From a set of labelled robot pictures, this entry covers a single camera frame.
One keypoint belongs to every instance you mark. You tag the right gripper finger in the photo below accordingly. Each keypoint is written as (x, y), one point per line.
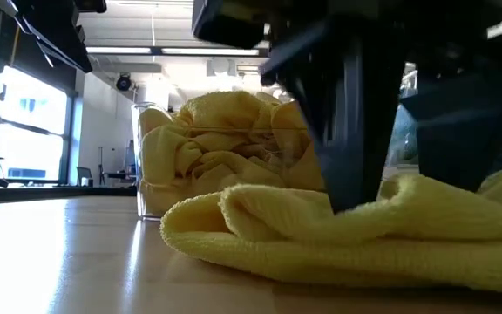
(355, 122)
(464, 122)

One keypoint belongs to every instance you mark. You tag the clear plastic basket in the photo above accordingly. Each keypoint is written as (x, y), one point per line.
(410, 87)
(137, 131)

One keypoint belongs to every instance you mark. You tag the black ceiling spotlight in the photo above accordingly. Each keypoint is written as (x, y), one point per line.
(124, 82)

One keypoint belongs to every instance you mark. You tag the bright room window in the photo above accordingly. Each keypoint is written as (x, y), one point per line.
(29, 152)

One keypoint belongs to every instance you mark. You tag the grey room chair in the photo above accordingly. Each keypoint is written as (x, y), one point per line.
(84, 174)

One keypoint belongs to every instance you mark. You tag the black ceiling light rail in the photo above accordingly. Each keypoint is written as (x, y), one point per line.
(157, 51)

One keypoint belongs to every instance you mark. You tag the black aluminium table frame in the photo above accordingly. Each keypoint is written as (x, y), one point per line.
(37, 194)

